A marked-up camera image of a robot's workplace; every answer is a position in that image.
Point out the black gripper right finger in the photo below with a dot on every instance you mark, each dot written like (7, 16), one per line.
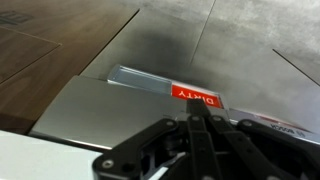
(253, 150)

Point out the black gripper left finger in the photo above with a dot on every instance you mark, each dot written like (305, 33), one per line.
(196, 146)

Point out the stainless steel dishwasher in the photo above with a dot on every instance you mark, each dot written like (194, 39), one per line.
(106, 110)

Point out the red dirty magnet sign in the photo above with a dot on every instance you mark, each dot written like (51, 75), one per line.
(196, 95)

